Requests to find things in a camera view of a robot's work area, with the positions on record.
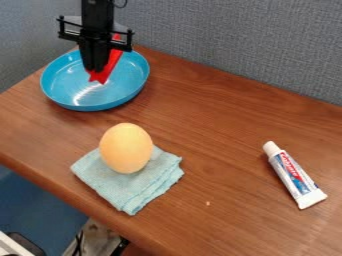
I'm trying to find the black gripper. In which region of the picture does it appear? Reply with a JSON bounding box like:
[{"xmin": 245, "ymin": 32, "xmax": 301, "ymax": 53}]
[{"xmin": 57, "ymin": 15, "xmax": 135, "ymax": 72}]

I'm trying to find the red plastic block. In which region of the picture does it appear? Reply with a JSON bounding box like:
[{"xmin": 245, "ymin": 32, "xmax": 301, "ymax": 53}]
[{"xmin": 85, "ymin": 34, "xmax": 123, "ymax": 84}]

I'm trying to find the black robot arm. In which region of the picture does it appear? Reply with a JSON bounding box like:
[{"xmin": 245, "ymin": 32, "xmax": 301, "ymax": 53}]
[{"xmin": 58, "ymin": 0, "xmax": 134, "ymax": 73}]

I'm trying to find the blue plate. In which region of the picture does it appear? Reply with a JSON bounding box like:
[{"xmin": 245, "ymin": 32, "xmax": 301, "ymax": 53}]
[{"xmin": 41, "ymin": 50, "xmax": 150, "ymax": 112}]

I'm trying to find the orange egg-shaped object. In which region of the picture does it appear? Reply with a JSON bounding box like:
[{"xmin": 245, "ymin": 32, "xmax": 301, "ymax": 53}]
[{"xmin": 99, "ymin": 123, "xmax": 154, "ymax": 174}]

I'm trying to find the white object bottom corner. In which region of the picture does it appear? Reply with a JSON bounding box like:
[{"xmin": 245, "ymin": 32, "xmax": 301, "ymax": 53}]
[{"xmin": 0, "ymin": 231, "xmax": 46, "ymax": 256}]

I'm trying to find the light blue folded cloth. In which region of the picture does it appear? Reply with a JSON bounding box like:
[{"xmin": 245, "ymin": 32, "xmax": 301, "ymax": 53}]
[{"xmin": 71, "ymin": 147, "xmax": 185, "ymax": 216}]

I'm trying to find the grey bag under table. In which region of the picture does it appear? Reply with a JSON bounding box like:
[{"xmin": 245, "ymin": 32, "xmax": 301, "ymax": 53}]
[{"xmin": 62, "ymin": 219, "xmax": 129, "ymax": 256}]

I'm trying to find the white toothpaste tube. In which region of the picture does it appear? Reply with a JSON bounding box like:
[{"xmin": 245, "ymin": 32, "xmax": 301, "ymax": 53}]
[{"xmin": 264, "ymin": 141, "xmax": 328, "ymax": 210}]

